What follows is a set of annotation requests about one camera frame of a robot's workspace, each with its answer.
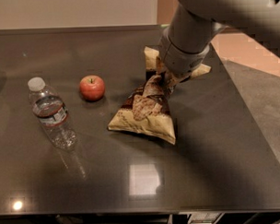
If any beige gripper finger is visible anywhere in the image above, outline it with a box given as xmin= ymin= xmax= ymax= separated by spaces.
xmin=163 ymin=70 xmax=185 ymax=90

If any brown sea salt chip bag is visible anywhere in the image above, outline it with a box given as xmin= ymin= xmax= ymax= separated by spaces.
xmin=105 ymin=43 xmax=215 ymax=148

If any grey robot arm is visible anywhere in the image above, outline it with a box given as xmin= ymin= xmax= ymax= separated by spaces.
xmin=159 ymin=0 xmax=280 ymax=88

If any red apple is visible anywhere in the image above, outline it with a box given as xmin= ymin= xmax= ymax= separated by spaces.
xmin=79 ymin=75 xmax=105 ymax=101

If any clear plastic water bottle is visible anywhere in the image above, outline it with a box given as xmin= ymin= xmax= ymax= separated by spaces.
xmin=28 ymin=77 xmax=77 ymax=150

